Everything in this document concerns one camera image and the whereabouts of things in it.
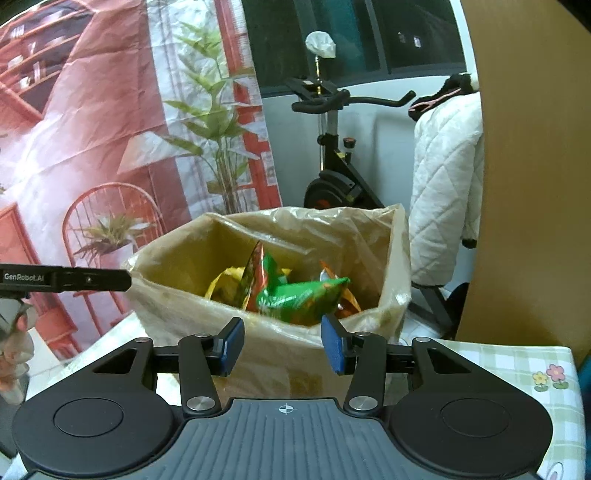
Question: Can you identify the window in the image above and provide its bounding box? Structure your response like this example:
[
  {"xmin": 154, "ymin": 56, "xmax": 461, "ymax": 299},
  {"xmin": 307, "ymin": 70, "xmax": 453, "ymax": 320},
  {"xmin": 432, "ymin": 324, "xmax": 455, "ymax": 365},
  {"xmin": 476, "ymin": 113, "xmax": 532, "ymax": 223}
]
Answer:
[{"xmin": 241, "ymin": 0, "xmax": 466, "ymax": 99}]

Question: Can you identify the white bag on pole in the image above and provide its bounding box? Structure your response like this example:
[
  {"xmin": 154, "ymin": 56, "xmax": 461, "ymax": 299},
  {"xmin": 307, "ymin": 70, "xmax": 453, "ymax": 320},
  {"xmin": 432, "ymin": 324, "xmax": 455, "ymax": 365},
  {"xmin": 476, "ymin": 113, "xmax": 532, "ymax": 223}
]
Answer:
[{"xmin": 305, "ymin": 30, "xmax": 336, "ymax": 60}]

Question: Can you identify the brown wooden board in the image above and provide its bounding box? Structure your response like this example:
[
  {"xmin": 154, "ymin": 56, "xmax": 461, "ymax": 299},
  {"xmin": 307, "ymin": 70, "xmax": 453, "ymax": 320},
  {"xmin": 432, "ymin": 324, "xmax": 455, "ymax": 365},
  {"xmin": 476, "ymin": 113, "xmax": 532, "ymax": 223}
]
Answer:
[{"xmin": 455, "ymin": 0, "xmax": 591, "ymax": 349}]

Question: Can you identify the person's left hand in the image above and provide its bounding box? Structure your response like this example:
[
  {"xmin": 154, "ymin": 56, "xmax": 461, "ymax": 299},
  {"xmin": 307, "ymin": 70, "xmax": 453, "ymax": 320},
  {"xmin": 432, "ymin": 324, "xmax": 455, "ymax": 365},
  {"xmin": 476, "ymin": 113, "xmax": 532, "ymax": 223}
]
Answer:
[{"xmin": 0, "ymin": 302, "xmax": 38, "ymax": 408}]

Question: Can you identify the orange snack packet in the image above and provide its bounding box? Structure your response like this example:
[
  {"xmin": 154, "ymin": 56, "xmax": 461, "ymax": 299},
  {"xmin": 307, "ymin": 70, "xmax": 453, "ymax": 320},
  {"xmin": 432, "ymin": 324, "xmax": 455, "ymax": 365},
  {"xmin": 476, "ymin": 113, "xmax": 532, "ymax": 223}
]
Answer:
[{"xmin": 320, "ymin": 260, "xmax": 364, "ymax": 320}]

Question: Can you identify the white quilted blanket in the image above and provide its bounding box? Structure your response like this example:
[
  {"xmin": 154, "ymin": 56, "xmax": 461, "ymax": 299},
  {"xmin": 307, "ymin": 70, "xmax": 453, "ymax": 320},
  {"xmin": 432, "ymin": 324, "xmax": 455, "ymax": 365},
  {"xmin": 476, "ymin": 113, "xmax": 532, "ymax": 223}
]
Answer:
[{"xmin": 409, "ymin": 90, "xmax": 485, "ymax": 288}]

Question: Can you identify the green red snack packet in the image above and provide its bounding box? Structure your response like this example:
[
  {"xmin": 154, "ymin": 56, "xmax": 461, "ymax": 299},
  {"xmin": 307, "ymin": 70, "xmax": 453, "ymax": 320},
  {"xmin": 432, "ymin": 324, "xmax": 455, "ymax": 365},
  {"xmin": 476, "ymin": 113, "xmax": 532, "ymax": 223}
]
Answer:
[{"xmin": 239, "ymin": 240, "xmax": 293, "ymax": 311}]

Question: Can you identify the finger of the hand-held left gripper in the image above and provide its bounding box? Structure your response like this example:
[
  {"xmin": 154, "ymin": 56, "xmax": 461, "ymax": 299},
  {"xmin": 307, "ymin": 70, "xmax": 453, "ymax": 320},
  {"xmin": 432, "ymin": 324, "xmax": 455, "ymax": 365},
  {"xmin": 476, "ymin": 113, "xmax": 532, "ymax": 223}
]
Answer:
[{"xmin": 58, "ymin": 266, "xmax": 133, "ymax": 293}]

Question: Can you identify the yellow snack packet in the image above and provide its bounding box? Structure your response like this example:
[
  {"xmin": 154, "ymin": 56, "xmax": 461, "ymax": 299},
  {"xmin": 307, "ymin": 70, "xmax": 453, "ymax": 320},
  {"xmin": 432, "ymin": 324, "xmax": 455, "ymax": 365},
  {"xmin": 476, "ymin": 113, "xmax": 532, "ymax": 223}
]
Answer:
[{"xmin": 205, "ymin": 267, "xmax": 252, "ymax": 306}]

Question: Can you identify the clear plastic bag liner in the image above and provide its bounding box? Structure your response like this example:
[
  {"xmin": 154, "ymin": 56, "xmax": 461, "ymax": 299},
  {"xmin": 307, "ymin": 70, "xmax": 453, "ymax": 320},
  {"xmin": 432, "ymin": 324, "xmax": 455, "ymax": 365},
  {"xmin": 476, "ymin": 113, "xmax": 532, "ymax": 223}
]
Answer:
[{"xmin": 124, "ymin": 203, "xmax": 414, "ymax": 386}]

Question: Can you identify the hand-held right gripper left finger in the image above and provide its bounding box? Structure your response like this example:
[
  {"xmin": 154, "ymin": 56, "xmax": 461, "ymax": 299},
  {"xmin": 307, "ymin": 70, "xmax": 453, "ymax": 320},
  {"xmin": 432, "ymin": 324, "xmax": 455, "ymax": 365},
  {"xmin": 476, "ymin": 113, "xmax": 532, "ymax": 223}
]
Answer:
[{"xmin": 92, "ymin": 317, "xmax": 246, "ymax": 416}]

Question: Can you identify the brown cardboard box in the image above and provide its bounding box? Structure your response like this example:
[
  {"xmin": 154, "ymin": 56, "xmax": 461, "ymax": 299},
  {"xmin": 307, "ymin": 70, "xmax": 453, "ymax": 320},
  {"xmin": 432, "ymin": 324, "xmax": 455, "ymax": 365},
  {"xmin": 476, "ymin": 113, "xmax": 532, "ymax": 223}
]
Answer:
[{"xmin": 131, "ymin": 210, "xmax": 409, "ymax": 409}]

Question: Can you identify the dark garment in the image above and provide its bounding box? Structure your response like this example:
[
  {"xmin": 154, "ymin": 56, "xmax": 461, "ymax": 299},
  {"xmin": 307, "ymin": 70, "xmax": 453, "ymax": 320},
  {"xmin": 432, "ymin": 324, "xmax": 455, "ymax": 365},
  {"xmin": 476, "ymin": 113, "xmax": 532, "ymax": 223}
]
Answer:
[{"xmin": 408, "ymin": 71, "xmax": 480, "ymax": 122}]

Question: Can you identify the green checkered tablecloth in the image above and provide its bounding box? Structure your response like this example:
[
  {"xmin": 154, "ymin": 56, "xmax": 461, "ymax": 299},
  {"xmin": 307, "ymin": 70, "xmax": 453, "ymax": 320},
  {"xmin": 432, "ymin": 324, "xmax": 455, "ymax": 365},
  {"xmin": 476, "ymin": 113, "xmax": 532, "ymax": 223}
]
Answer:
[{"xmin": 28, "ymin": 314, "xmax": 581, "ymax": 480}]

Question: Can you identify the black exercise bike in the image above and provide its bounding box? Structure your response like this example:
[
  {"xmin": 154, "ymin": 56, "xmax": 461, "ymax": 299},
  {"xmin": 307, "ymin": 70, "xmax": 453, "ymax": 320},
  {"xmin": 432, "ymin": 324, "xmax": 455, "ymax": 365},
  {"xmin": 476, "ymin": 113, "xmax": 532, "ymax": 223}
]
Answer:
[{"xmin": 283, "ymin": 76, "xmax": 470, "ymax": 341}]

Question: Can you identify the red printed backdrop cloth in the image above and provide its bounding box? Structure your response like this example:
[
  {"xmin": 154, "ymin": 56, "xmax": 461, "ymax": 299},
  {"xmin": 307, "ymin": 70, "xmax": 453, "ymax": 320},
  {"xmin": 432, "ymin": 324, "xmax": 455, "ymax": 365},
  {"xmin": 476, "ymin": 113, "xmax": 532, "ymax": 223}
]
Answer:
[{"xmin": 0, "ymin": 0, "xmax": 284, "ymax": 361}]

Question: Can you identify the dark teal object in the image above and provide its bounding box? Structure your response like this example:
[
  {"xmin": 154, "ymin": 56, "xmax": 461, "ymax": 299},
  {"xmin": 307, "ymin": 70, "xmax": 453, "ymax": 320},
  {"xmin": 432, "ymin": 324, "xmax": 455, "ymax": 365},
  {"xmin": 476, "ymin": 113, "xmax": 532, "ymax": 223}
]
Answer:
[{"xmin": 571, "ymin": 348, "xmax": 591, "ymax": 418}]

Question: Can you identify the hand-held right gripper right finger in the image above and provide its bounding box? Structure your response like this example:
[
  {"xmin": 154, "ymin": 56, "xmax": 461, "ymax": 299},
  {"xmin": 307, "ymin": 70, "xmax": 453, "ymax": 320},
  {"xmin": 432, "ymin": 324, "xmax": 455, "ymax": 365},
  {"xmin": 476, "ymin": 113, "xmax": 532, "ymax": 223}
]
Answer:
[{"xmin": 321, "ymin": 314, "xmax": 481, "ymax": 416}]

